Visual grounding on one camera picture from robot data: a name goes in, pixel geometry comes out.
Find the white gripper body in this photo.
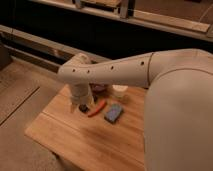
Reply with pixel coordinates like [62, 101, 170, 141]
[69, 84, 93, 105]

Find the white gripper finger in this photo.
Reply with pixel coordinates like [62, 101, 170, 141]
[70, 103, 76, 112]

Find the black rectangular block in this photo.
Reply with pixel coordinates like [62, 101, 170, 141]
[79, 105, 89, 113]

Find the wooden table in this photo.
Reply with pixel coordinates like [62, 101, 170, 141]
[25, 87, 146, 171]

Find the blue sponge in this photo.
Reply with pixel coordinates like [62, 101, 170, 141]
[104, 104, 123, 123]

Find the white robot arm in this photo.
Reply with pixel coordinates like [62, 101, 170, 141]
[58, 49, 213, 171]

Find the dark red ceramic bowl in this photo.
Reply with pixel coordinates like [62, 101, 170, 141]
[90, 84, 108, 93]

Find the white plastic cup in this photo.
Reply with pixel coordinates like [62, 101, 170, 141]
[112, 85, 128, 98]

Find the orange carrot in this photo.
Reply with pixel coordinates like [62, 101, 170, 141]
[87, 100, 107, 117]

